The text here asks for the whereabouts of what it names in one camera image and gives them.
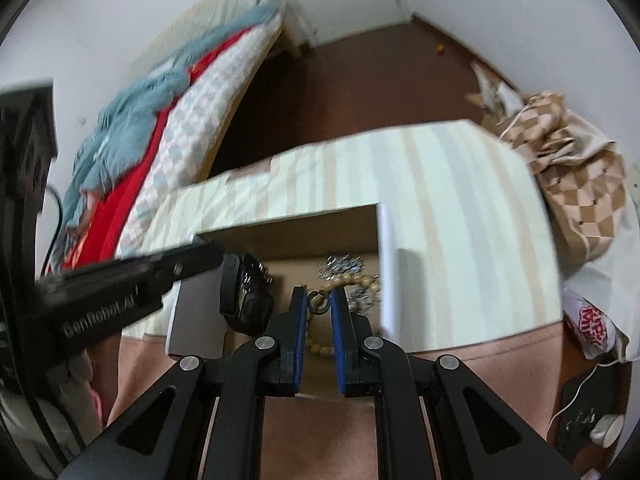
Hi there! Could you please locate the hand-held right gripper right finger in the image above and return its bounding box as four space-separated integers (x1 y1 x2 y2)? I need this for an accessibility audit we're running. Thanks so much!
330 285 583 480

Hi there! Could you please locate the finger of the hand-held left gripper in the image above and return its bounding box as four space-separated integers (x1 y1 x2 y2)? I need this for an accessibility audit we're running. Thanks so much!
117 242 226 302

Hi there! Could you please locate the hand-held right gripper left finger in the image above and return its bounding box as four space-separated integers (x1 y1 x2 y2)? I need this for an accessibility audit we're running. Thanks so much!
57 285 308 480

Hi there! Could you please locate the silver charm bracelet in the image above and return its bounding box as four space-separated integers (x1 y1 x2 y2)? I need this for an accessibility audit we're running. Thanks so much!
347 285 381 313

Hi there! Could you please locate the black smart band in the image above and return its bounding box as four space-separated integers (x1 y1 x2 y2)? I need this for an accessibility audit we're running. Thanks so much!
219 252 275 333

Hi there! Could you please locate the wooden bead bracelet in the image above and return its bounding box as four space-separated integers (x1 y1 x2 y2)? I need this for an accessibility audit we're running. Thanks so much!
305 272 383 358

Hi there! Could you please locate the silver chain bracelet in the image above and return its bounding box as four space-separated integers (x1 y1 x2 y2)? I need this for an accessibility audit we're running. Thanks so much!
317 254 363 278

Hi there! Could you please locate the cardboard box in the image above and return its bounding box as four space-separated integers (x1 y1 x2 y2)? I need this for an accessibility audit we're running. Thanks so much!
165 201 436 361

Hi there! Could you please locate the bed with red blanket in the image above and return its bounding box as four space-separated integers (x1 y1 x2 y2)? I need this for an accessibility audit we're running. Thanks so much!
60 27 251 273

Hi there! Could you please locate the teal quilt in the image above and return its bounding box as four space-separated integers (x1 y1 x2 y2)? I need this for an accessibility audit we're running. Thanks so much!
60 2 283 233

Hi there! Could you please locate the checkered bed sheet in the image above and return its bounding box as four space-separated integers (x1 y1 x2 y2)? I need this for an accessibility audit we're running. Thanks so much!
117 22 283 256

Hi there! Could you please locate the striped and pink tablecloth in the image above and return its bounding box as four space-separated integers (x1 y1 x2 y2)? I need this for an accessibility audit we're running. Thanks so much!
107 119 566 480

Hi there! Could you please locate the beige pillow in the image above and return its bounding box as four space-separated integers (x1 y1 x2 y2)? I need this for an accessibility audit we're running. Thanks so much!
132 0 273 68

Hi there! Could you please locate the white bag with red print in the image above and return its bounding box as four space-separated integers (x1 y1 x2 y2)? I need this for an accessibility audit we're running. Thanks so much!
562 280 631 361

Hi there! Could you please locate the white charger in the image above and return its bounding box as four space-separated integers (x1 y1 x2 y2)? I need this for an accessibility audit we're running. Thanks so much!
590 414 625 448

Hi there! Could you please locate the brown checkered cloth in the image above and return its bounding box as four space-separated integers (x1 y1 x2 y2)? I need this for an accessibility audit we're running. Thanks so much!
465 60 628 263

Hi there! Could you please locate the white door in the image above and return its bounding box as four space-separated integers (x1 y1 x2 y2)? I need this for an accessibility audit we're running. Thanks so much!
272 0 413 48

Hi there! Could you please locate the black cable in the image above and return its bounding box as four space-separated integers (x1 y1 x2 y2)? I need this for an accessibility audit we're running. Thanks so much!
42 185 66 276

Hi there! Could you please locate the white cable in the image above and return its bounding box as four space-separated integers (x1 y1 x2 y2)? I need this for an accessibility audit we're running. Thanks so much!
547 355 621 441

